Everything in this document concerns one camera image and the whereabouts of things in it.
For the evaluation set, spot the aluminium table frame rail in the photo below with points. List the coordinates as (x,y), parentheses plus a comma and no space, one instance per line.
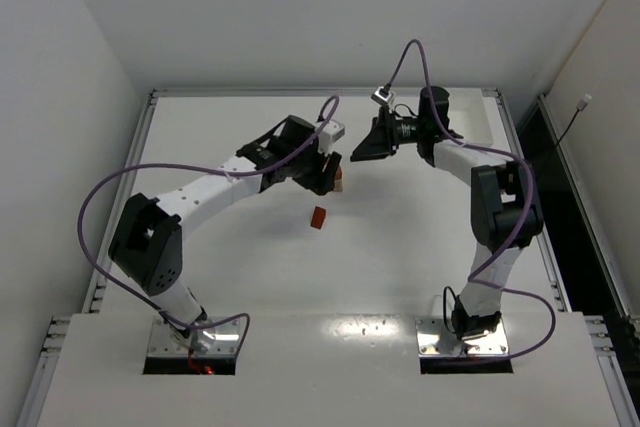
(620,397)

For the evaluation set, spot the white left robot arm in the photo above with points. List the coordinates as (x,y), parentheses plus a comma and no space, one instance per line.
(148,243)

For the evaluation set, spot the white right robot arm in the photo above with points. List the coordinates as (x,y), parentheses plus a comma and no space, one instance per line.
(505,214)

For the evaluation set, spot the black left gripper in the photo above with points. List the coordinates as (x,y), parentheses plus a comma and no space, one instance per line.
(316,176)

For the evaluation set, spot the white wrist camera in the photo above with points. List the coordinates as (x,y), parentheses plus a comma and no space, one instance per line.
(329,136)
(383,96)

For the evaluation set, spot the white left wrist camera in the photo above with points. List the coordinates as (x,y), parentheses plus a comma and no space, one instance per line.
(329,136)

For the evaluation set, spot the white perforated box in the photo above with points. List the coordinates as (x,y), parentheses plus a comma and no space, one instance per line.
(468,116)

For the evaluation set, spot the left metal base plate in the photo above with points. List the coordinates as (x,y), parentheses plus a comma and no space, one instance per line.
(221,342)

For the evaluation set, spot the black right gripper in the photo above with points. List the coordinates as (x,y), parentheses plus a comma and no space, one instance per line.
(386,132)

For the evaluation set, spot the metal base plate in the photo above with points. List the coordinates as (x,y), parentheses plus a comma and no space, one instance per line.
(436,342)
(221,342)

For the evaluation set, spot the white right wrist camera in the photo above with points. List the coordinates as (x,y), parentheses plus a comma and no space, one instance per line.
(383,96)

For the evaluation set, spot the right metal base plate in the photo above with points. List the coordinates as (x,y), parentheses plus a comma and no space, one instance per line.
(436,342)

